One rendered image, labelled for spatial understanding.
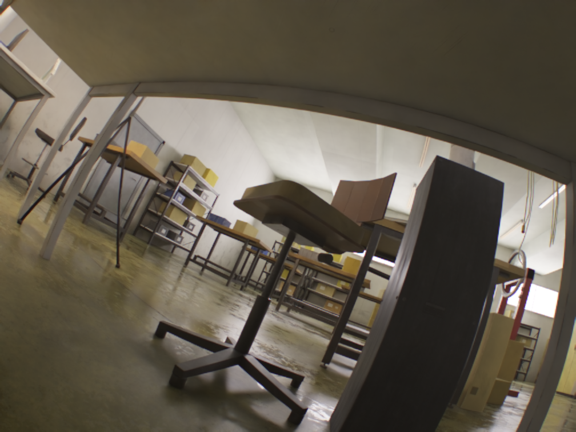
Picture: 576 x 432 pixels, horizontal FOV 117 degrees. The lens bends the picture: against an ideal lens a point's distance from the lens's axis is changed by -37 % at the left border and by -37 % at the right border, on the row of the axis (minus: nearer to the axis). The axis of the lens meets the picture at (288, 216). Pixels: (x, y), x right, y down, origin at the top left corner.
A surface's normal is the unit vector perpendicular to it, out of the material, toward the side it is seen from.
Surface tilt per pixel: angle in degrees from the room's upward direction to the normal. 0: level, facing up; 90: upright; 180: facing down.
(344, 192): 90
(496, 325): 90
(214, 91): 90
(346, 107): 90
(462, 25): 180
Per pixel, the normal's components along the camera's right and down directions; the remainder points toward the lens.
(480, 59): -0.39, 0.89
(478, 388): -0.18, -0.33
